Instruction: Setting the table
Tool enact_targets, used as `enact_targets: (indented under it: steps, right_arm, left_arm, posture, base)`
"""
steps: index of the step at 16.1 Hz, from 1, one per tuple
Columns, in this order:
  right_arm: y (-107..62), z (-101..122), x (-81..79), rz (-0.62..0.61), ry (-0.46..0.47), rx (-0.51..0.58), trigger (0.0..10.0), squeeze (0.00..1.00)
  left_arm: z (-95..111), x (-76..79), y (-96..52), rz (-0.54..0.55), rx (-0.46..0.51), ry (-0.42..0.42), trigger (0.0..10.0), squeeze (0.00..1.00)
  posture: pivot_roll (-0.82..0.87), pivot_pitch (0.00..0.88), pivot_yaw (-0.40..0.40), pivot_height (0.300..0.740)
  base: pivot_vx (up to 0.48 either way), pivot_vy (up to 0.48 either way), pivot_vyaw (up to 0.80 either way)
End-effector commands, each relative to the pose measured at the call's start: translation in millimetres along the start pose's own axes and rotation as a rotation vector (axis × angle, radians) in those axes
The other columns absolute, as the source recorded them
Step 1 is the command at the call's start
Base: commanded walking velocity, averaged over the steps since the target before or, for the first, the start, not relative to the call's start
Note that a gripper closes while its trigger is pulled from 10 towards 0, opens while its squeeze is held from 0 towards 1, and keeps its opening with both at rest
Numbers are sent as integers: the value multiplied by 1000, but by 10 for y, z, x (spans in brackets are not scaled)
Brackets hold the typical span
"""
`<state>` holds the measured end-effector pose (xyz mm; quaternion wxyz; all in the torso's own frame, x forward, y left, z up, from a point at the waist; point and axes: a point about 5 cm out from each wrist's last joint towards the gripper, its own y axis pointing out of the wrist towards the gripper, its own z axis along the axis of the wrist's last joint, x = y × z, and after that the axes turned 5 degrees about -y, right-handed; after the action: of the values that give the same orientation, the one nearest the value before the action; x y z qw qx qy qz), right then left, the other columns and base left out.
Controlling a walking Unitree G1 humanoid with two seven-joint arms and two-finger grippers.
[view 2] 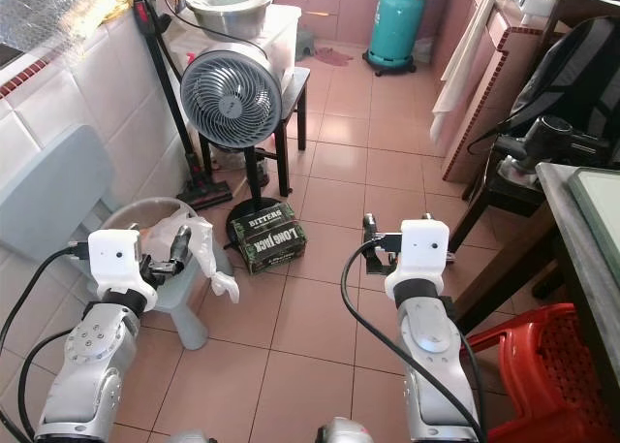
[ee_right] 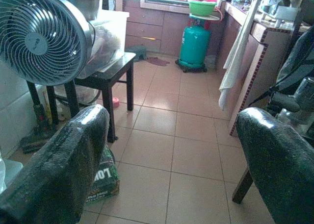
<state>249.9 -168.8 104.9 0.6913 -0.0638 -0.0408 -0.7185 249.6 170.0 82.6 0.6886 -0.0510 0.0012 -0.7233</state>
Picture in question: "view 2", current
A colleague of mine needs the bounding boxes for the white plastic bag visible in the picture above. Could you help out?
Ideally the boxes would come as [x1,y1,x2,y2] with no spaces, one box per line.
[143,207,241,305]

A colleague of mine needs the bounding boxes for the round grey plastic bin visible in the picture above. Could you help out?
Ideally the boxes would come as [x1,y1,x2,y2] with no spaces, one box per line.
[92,197,200,269]

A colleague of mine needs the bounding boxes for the dark wooden chair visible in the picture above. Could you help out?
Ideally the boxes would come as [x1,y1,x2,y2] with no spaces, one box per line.
[453,0,620,255]

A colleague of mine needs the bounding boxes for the dark printed cardboard box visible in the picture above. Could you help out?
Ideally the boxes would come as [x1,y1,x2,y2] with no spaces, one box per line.
[232,203,309,275]

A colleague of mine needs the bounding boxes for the pink tiled kitchen counter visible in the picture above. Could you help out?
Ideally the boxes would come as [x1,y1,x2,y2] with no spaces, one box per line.
[439,0,561,184]

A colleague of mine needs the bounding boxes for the black handheld vacuum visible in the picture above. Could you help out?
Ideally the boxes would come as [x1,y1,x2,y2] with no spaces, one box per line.
[492,113,619,174]

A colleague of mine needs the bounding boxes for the black stick vacuum cleaner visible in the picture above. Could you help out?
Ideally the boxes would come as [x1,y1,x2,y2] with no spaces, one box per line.
[130,0,235,213]

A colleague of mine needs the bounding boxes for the grey round standing fan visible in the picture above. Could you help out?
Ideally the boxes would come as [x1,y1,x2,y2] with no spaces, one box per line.
[180,42,286,246]

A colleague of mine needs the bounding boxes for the dark table with grey top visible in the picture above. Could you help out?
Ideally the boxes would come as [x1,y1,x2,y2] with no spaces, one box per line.
[453,161,620,443]

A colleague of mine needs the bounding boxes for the silver robot left leg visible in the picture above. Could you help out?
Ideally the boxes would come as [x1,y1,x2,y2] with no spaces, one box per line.
[169,430,216,443]

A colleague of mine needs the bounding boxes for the silver robot leg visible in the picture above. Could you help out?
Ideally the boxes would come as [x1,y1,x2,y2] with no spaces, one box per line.
[314,416,376,443]
[169,430,216,443]

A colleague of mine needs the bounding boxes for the green tray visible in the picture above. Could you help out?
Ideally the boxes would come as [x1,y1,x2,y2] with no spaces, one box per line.
[566,166,620,262]

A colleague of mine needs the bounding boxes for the silver robot right leg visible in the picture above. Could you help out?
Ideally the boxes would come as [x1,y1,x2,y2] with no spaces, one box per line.
[314,416,376,443]

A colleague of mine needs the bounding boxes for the red floor rag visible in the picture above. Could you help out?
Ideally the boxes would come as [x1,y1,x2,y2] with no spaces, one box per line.
[313,45,355,69]

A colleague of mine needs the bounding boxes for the red plastic stool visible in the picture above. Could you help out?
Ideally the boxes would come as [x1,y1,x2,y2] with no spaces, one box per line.
[463,301,620,443]

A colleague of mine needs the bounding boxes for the teal gas cylinder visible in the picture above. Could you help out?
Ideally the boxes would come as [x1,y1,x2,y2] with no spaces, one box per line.
[362,0,428,78]

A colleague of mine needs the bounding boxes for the black backpack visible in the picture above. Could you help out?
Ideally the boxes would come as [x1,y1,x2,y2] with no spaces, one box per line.
[507,15,620,145]

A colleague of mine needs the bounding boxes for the white box under bowl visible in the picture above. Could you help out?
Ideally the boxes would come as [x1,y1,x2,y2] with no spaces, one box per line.
[167,5,303,78]

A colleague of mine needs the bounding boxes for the steel mixing bowl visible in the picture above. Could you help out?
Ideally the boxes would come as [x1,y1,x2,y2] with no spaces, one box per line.
[178,0,275,41]

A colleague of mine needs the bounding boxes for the clear bubble wrap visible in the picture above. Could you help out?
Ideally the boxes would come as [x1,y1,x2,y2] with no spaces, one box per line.
[0,0,135,54]

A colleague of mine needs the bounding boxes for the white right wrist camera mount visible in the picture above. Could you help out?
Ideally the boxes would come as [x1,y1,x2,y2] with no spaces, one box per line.
[384,219,450,302]

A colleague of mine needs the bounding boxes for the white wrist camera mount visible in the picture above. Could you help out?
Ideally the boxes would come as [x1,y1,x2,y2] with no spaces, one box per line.
[384,219,450,302]
[87,229,158,313]

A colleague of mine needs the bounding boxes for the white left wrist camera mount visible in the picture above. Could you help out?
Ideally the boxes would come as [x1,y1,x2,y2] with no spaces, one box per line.
[87,229,158,313]

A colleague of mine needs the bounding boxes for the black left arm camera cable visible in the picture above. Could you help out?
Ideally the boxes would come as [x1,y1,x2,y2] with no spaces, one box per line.
[0,243,94,366]

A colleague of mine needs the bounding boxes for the black left arm lower cable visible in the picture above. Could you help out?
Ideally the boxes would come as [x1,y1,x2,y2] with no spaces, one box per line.
[16,325,80,443]

